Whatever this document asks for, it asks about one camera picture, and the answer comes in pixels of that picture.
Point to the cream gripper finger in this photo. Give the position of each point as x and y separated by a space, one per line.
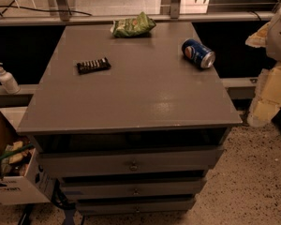
258 39

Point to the green chip bag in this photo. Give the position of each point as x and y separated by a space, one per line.
133 27

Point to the top grey drawer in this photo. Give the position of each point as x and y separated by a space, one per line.
159 160

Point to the grey drawer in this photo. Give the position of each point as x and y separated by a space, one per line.
163 205
159 160
138 188

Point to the bottom grey drawer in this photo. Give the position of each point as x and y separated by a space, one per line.
163 205

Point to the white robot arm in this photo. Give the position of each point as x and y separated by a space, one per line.
268 37

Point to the blue pepsi can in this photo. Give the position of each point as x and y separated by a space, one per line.
198 54

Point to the grey drawer cabinet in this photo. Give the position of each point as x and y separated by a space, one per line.
150 98

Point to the white cardboard box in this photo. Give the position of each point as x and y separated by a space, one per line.
22 179

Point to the middle grey drawer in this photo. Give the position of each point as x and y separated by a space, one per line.
138 188

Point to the white pump bottle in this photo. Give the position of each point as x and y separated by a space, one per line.
8 81

